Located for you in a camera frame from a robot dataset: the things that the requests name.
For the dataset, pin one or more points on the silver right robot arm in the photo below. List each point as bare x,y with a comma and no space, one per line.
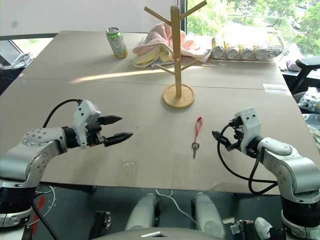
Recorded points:
287,162

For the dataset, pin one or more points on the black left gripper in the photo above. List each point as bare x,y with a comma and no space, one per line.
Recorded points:
95,135

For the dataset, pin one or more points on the row of cans in tray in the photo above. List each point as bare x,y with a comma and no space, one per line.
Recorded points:
280,47

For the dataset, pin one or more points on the silver right robot leg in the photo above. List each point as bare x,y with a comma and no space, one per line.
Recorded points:
208,215

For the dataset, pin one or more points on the pink towel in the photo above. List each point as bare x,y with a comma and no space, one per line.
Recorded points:
160,37

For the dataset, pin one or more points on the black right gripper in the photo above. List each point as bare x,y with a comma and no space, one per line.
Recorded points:
236,145

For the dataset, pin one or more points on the yellow silver drink can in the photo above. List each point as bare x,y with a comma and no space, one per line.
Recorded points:
232,52
273,51
218,51
246,53
260,52

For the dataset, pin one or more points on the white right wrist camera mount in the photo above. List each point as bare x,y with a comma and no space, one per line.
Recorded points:
250,125

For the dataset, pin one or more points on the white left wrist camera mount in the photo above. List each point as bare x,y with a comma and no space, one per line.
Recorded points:
85,110

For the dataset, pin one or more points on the clear plastic bag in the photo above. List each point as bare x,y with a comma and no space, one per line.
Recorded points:
313,130

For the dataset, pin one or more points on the wooden branch hanger stand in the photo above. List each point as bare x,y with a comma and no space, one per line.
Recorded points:
178,75

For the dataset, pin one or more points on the black office chair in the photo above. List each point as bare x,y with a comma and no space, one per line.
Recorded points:
303,72

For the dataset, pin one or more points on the grey robot torso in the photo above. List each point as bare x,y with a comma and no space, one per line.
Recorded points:
160,235

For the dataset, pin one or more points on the red floor tape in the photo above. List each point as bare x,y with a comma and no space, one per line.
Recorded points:
40,207

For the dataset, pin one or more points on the yellow cloth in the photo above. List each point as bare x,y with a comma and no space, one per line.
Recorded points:
152,57

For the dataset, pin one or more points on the silver robot leg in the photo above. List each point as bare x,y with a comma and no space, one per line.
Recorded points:
208,215
143,212

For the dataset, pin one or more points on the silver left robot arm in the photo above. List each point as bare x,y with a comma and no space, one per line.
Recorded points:
30,152

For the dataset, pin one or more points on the silver left robot leg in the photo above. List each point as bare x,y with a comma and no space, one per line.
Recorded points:
143,212

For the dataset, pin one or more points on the green drink can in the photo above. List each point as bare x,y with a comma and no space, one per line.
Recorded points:
117,42

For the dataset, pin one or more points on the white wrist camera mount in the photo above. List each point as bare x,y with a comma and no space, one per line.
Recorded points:
85,110
250,125

